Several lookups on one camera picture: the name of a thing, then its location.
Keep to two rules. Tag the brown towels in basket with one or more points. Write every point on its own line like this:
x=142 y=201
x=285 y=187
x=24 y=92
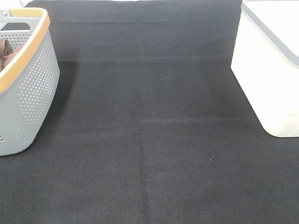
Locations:
x=7 y=53

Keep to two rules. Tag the white woven storage basket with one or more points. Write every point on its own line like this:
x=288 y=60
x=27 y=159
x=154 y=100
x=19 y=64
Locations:
x=265 y=63

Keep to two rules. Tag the grey perforated laundry basket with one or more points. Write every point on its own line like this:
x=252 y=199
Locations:
x=29 y=82

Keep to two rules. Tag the black table cloth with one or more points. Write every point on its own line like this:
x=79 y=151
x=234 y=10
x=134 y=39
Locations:
x=149 y=125

